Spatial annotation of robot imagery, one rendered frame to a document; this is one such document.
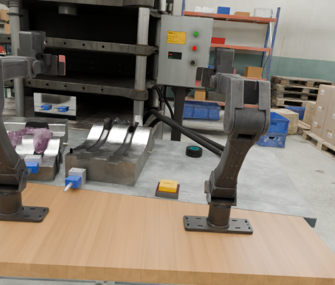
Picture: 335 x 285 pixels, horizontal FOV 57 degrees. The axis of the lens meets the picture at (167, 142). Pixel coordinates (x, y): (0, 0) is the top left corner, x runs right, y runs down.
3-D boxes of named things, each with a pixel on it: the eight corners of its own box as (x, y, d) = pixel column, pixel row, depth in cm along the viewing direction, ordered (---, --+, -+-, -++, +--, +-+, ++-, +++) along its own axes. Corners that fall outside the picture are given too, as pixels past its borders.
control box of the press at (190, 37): (187, 245, 214) (214, 17, 171) (143, 238, 217) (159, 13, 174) (188, 227, 235) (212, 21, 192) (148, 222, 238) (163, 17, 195)
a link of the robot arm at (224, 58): (209, 48, 100) (215, 47, 88) (235, 50, 100) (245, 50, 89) (205, 84, 103) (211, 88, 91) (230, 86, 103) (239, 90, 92)
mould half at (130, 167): (134, 186, 113) (136, 151, 109) (65, 177, 115) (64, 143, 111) (154, 146, 160) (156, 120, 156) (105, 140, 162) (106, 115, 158)
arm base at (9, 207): (-22, 181, 89) (-36, 192, 82) (49, 186, 90) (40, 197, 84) (-19, 206, 91) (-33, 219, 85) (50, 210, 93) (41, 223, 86)
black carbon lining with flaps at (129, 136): (123, 160, 117) (124, 137, 114) (81, 156, 118) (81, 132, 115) (140, 136, 150) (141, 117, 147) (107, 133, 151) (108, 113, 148)
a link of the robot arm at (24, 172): (-4, 164, 88) (-14, 172, 83) (28, 166, 88) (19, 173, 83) (-2, 184, 90) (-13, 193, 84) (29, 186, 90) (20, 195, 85)
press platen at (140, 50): (153, 81, 173) (155, 45, 167) (-64, 60, 183) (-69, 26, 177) (168, 71, 252) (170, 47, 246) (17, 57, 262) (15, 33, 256)
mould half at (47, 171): (52, 180, 111) (52, 151, 108) (-27, 181, 106) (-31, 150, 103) (68, 139, 158) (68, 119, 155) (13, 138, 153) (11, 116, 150)
